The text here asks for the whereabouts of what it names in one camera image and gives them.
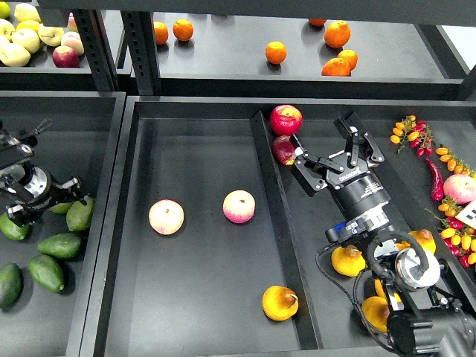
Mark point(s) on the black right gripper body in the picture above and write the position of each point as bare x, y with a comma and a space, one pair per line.
357, 191

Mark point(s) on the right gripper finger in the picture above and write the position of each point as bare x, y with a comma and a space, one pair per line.
350, 129
313, 162

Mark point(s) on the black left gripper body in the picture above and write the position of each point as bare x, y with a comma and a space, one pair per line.
31, 200

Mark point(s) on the dark green avocado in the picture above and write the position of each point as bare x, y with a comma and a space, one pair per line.
61, 246

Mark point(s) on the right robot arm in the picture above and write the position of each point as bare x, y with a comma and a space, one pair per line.
420, 318

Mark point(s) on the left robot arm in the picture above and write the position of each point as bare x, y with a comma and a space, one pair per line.
17, 152

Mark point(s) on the green avocado in left tray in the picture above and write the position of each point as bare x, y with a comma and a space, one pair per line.
47, 273

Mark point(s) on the dark red apple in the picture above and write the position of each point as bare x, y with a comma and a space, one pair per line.
283, 150

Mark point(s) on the bright red apple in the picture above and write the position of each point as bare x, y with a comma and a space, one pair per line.
285, 120

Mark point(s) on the black left tray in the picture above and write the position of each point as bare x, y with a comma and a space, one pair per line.
81, 141

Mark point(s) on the black tray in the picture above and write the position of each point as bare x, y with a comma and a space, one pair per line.
198, 292
81, 141

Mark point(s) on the red chili pepper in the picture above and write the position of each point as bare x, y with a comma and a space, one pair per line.
437, 191

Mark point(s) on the pink apple centre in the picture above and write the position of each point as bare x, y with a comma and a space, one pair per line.
239, 206

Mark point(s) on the pink apple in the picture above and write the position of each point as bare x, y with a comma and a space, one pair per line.
239, 206
166, 216
460, 188

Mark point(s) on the pink apple right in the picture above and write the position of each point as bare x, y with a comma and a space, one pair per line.
460, 188

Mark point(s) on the orange on shelf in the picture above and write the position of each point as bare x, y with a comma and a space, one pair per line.
275, 52

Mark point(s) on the black middle tray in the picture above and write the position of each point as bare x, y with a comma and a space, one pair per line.
198, 292

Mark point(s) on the red apple on shelf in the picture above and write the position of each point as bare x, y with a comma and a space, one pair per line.
65, 57

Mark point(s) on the pink apple left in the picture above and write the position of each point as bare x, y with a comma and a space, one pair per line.
166, 216

